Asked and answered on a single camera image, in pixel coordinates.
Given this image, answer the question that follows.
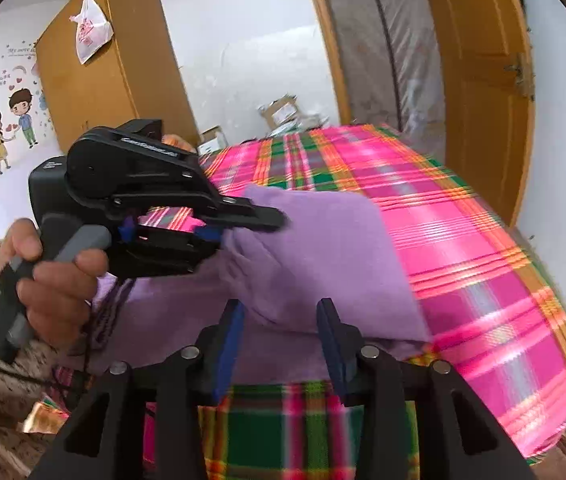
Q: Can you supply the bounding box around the small white box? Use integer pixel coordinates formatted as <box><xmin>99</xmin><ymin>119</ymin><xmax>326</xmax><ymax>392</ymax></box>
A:
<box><xmin>198</xmin><ymin>127</ymin><xmax>229</xmax><ymax>156</ymax></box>

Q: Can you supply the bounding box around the person's left hand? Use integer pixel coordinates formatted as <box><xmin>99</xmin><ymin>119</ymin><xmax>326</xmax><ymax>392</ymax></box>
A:
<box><xmin>0</xmin><ymin>217</ymin><xmax>111</xmax><ymax>343</ymax></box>

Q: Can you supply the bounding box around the purple fleece garment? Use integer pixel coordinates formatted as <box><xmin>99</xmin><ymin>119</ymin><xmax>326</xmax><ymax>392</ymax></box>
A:
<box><xmin>55</xmin><ymin>183</ymin><xmax>434</xmax><ymax>376</ymax></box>

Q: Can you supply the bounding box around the pink green plaid blanket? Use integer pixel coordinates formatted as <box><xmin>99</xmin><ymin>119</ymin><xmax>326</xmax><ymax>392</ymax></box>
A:
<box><xmin>138</xmin><ymin>125</ymin><xmax>566</xmax><ymax>480</ymax></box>

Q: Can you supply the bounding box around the white plastic bag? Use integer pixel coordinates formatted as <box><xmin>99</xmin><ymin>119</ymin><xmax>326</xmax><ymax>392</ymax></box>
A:
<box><xmin>69</xmin><ymin>0</ymin><xmax>114</xmax><ymax>65</ymax></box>

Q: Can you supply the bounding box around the clear plastic door curtain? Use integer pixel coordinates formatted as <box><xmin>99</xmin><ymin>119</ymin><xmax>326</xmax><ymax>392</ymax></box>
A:
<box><xmin>313</xmin><ymin>0</ymin><xmax>446</xmax><ymax>138</ymax></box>

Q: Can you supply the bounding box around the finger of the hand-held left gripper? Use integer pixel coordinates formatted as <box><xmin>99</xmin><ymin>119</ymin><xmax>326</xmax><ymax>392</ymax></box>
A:
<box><xmin>108</xmin><ymin>225</ymin><xmax>225</xmax><ymax>278</ymax></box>
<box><xmin>108</xmin><ymin>192</ymin><xmax>286</xmax><ymax>233</ymax></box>

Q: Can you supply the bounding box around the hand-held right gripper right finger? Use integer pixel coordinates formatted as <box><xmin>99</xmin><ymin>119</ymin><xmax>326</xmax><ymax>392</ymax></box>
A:
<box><xmin>315</xmin><ymin>298</ymin><xmax>539</xmax><ymax>480</ymax></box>

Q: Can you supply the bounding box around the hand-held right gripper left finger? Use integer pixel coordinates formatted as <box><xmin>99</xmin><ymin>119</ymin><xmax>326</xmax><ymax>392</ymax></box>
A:
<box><xmin>28</xmin><ymin>299</ymin><xmax>246</xmax><ymax>480</ymax></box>

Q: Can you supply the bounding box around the wooden door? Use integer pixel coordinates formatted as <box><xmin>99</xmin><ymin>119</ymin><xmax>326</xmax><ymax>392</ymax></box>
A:
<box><xmin>415</xmin><ymin>0</ymin><xmax>536</xmax><ymax>228</ymax></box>

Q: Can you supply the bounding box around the brown cardboard parcel box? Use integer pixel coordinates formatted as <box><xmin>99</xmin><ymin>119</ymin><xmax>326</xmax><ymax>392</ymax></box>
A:
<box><xmin>258</xmin><ymin>92</ymin><xmax>324</xmax><ymax>133</ymax></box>

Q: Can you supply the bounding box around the wooden wardrobe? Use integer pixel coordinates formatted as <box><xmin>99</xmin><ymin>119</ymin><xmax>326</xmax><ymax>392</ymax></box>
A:
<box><xmin>35</xmin><ymin>0</ymin><xmax>201</xmax><ymax>153</ymax></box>

